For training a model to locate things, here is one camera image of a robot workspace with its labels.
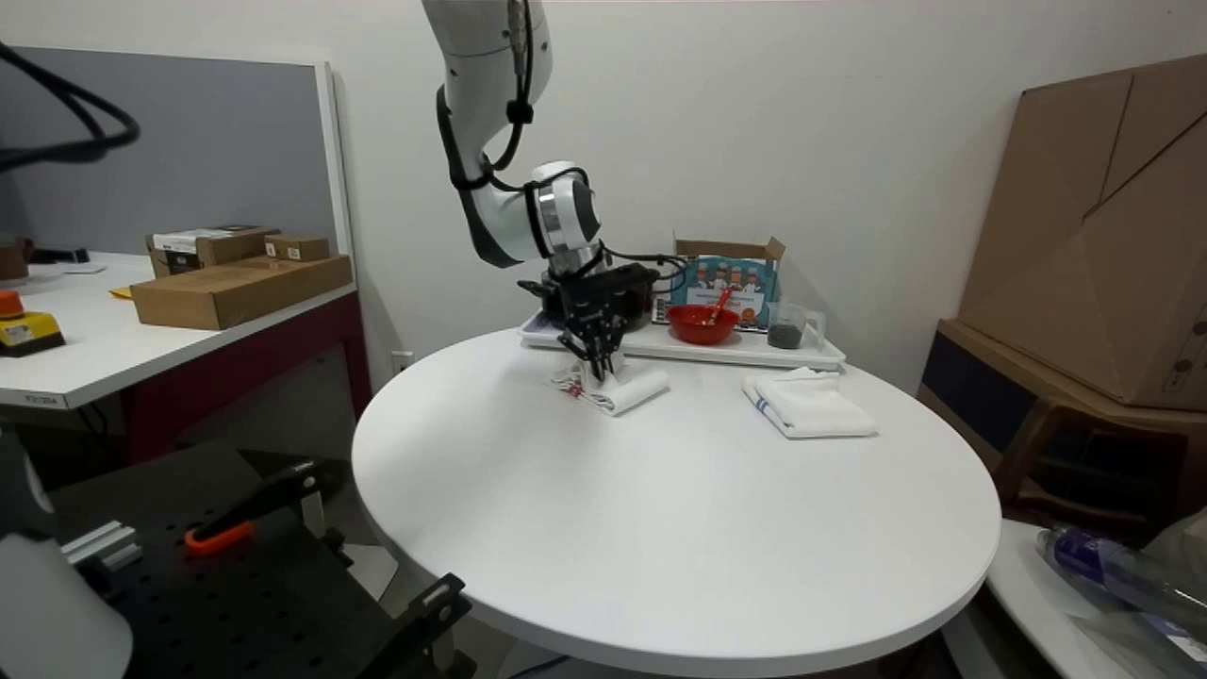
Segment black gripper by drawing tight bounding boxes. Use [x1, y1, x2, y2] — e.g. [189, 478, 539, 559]
[557, 260, 660, 385]

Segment clear plastic bag red contents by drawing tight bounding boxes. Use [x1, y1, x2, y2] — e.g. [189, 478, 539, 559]
[544, 356, 675, 423]

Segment white and blue folded towel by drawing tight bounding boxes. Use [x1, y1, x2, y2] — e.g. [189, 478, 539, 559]
[738, 369, 881, 447]

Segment red bowl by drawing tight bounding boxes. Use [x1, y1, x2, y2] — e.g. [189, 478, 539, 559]
[663, 301, 747, 353]

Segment white rectangular tray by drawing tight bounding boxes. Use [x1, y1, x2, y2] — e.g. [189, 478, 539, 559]
[519, 307, 847, 377]

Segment blue printed cardboard carton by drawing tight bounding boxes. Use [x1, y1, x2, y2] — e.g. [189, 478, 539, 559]
[673, 240, 790, 333]

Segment small brown cardboard box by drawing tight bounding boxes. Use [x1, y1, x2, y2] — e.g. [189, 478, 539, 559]
[261, 236, 341, 267]

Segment flat brown cardboard box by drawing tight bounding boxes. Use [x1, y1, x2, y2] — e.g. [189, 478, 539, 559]
[129, 252, 360, 338]

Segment open small cardboard box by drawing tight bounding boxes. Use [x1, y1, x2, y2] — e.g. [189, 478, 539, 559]
[148, 224, 284, 281]

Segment low wooden shelf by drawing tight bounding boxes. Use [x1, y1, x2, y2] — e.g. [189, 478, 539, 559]
[918, 317, 1207, 549]

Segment black perforated breadboard table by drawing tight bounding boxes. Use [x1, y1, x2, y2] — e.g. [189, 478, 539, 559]
[50, 439, 476, 679]

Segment grey partition panel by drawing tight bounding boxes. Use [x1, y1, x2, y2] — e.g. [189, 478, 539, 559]
[0, 45, 351, 265]

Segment large brown cardboard box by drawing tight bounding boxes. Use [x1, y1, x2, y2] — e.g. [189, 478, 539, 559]
[956, 52, 1207, 417]

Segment small white round table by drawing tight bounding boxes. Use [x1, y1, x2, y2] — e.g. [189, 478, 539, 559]
[986, 516, 1207, 679]

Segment white desk with red side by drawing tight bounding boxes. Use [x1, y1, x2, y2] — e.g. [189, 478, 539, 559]
[0, 248, 377, 471]

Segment silver aluminium bar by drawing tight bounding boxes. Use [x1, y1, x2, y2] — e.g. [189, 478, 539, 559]
[52, 521, 148, 573]

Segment yellow device with red button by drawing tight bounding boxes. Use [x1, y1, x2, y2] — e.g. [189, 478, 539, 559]
[0, 286, 69, 364]

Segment white rounded object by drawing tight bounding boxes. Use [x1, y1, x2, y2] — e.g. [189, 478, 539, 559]
[0, 427, 134, 679]

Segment black clamp with orange handle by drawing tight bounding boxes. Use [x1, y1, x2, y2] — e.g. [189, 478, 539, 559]
[182, 458, 351, 566]

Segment thick black hose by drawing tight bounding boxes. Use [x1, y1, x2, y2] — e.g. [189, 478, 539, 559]
[0, 37, 143, 174]

